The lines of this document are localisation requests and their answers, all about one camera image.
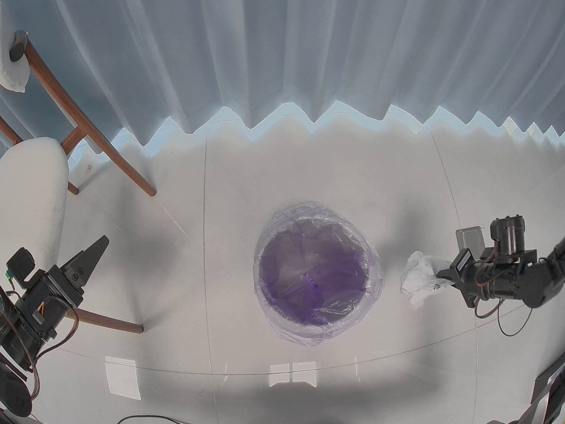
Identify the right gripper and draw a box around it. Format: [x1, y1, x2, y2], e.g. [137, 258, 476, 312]
[451, 248, 493, 310]

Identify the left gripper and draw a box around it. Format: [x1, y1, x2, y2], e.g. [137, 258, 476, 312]
[15, 235, 110, 343]

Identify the clear plastic wrapper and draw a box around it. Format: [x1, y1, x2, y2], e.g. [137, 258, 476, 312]
[399, 250, 451, 311]

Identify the purple plastic bag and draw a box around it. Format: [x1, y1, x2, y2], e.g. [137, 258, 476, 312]
[253, 200, 385, 348]

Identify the pale grey trash bin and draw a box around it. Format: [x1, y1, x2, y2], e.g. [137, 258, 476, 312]
[255, 208, 376, 337]

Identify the white cushioned wooden chair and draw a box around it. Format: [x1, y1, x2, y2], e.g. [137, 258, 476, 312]
[0, 29, 156, 334]

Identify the white curtain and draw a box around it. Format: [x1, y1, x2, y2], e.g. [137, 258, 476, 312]
[0, 0, 565, 159]

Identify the black cable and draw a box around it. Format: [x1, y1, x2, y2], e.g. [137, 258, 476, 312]
[498, 301, 532, 337]
[116, 415, 188, 424]

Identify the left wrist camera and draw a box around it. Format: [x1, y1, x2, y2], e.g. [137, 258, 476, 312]
[5, 248, 37, 282]

